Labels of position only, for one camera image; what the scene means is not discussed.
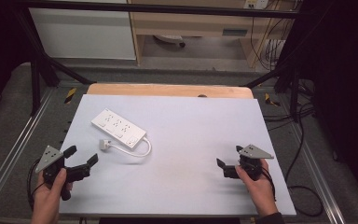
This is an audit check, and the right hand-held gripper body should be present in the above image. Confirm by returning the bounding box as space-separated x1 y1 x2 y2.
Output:
223 144 275 182

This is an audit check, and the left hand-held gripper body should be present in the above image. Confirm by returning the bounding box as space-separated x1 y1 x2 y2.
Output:
34 145 91 202

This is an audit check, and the white plug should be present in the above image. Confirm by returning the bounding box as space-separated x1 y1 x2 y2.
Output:
99 138 113 152

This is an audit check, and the white power strip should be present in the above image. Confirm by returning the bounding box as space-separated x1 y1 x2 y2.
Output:
90 107 148 151

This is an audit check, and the white power strip cable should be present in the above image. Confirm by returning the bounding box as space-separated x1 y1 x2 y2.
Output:
109 136 153 159

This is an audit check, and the person's right hand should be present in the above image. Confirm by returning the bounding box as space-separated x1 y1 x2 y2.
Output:
234 158 280 218

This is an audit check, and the person's left hand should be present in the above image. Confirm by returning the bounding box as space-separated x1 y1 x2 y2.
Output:
30 167 75 224

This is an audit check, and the yellow black tape strip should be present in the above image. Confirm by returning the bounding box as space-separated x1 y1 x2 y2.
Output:
62 87 77 105
263 91 282 108

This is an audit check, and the wooden table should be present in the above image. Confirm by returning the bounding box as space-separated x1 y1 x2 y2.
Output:
86 82 255 100

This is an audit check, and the dark curtain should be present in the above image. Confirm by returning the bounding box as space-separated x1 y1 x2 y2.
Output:
0 0 34 125
292 0 358 206

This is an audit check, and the white cabinet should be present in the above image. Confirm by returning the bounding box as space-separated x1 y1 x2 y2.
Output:
28 7 137 62

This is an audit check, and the office chair base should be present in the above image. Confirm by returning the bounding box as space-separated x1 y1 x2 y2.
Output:
152 34 187 49

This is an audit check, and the light wooden desk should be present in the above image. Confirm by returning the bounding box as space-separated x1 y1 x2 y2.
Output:
126 0 296 69

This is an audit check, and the black metal crossbar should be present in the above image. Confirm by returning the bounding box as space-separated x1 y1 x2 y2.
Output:
14 0 303 20

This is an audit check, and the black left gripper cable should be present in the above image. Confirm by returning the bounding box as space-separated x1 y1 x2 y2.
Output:
26 158 47 211

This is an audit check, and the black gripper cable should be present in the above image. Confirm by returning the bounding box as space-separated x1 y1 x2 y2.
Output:
258 165 277 202
26 158 47 211

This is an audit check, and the aluminium rail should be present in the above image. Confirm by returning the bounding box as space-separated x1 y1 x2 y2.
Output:
286 120 347 224
0 88 56 217

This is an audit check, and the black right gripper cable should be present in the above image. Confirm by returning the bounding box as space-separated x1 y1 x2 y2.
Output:
258 165 277 202

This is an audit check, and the black floor cable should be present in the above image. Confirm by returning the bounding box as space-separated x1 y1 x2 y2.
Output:
283 102 325 218

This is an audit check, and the black metal frame stand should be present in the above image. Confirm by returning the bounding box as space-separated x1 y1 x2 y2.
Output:
242 18 312 123
11 6 97 117

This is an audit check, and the bundle of hanging cables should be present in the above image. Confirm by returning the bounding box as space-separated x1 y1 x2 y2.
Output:
249 0 294 73

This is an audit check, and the white wall socket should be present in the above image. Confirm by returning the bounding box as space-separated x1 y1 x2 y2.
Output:
242 0 270 10

